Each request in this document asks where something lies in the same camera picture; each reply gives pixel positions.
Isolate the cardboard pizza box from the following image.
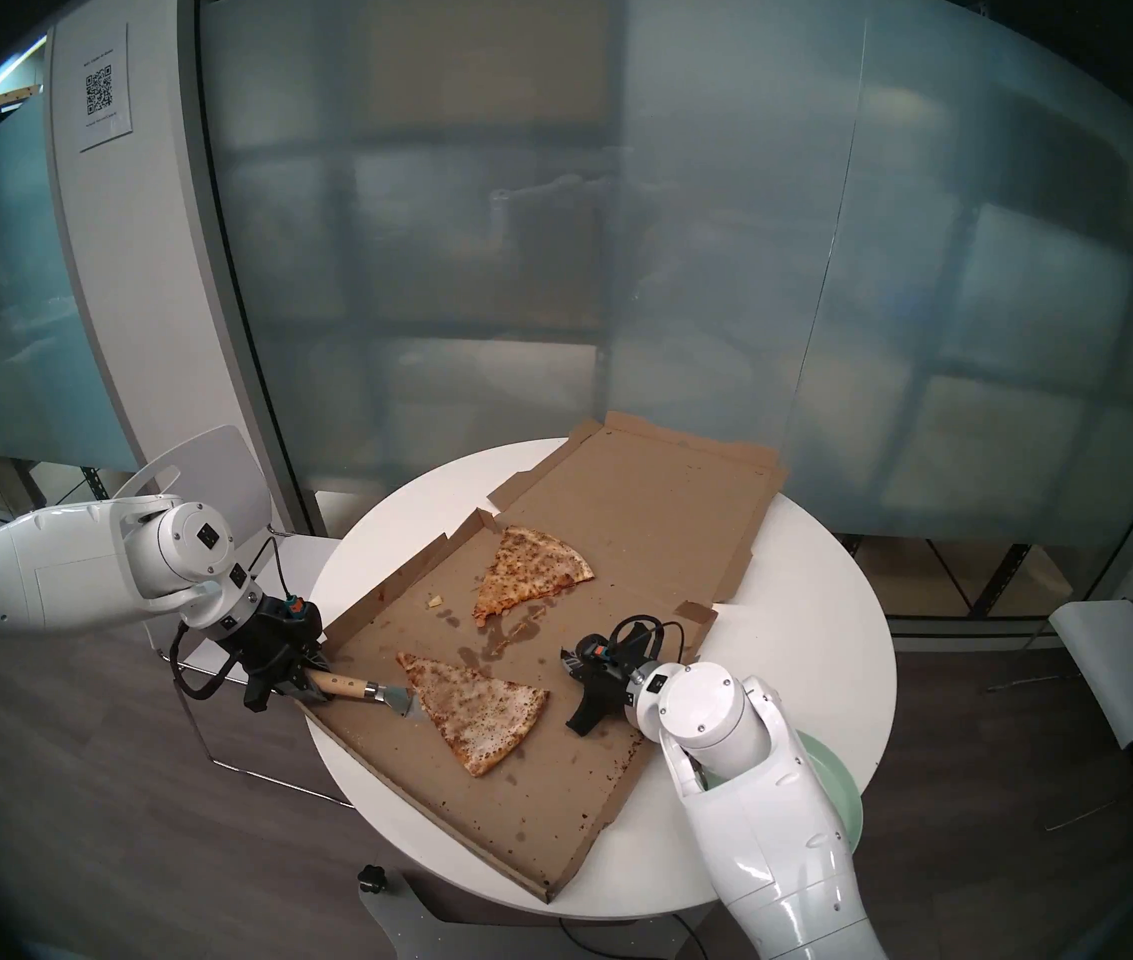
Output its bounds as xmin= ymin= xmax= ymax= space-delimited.
xmin=298 ymin=412 xmax=789 ymax=904

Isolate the metal spatula with wooden handle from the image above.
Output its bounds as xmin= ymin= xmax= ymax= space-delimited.
xmin=306 ymin=670 xmax=415 ymax=719

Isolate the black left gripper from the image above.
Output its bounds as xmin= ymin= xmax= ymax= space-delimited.
xmin=226 ymin=596 xmax=332 ymax=715

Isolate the white chair with handle hole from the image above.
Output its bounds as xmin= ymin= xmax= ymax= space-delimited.
xmin=116 ymin=426 xmax=357 ymax=807

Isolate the thin black floor cable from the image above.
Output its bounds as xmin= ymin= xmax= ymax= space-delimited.
xmin=556 ymin=913 xmax=709 ymax=960

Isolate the white chair with black legs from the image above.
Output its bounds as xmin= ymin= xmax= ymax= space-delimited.
xmin=986 ymin=593 xmax=1133 ymax=834

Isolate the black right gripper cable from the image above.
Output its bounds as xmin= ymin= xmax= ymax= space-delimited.
xmin=611 ymin=615 xmax=692 ymax=669

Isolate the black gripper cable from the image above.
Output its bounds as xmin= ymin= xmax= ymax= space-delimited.
xmin=169 ymin=536 xmax=292 ymax=702
xmin=611 ymin=615 xmax=692 ymax=669

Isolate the pale green plate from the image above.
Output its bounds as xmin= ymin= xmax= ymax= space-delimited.
xmin=701 ymin=733 xmax=864 ymax=849

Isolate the browned pizza slice bitten tip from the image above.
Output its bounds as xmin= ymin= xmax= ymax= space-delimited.
xmin=472 ymin=526 xmax=595 ymax=627

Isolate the pale cheese pizza slice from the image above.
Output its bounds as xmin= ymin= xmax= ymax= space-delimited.
xmin=396 ymin=653 xmax=549 ymax=777

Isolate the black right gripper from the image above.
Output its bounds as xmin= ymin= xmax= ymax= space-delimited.
xmin=559 ymin=637 xmax=653 ymax=738

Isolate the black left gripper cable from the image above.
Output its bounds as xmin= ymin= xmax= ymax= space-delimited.
xmin=169 ymin=536 xmax=292 ymax=702

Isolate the paper sign with QR code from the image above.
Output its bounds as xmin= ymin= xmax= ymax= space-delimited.
xmin=76 ymin=23 xmax=134 ymax=154

